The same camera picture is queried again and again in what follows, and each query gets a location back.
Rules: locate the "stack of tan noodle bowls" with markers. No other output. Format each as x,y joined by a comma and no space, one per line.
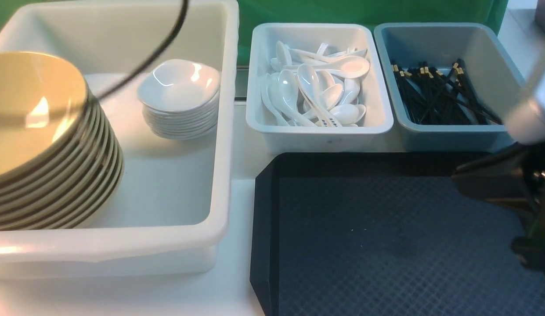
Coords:
58,176

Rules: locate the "pile of black chopsticks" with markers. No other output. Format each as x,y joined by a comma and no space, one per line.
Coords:
431,97

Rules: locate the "green backdrop cloth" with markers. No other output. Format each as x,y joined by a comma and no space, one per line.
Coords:
368,13

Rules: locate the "tan noodle bowl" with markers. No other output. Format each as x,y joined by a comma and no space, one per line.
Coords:
42,99

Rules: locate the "white printed soup spoon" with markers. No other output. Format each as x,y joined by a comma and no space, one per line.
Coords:
310,86

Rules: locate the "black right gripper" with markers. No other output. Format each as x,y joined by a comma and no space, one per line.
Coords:
513,178

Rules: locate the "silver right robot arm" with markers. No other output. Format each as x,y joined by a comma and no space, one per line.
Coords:
526,121

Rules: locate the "blue-grey chopstick bin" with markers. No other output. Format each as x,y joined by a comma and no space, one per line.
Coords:
492,72

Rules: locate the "white square sauce dish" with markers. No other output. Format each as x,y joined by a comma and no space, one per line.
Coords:
179,86

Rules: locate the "large white plastic tub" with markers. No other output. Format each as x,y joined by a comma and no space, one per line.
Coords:
171,207

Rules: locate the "stack of white sauce dishes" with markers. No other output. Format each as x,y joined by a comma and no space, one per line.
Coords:
183,126

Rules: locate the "black serving tray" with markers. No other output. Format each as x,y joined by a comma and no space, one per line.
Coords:
383,234

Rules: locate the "pile of white spoons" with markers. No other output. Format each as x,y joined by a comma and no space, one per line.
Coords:
340,75

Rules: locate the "white spoon bin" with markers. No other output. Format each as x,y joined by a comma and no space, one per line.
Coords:
378,118

